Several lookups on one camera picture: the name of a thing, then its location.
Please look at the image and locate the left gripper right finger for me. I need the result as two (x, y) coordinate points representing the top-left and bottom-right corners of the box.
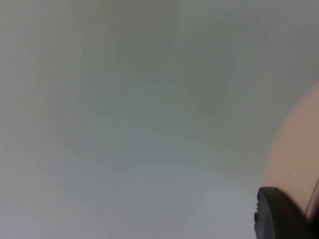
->
(310, 203), (319, 239)

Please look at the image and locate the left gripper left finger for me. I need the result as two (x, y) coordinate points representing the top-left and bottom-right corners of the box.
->
(253, 186), (314, 239)

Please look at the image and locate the pale wooden bowl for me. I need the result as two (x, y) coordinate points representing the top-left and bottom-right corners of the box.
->
(263, 81), (319, 221)

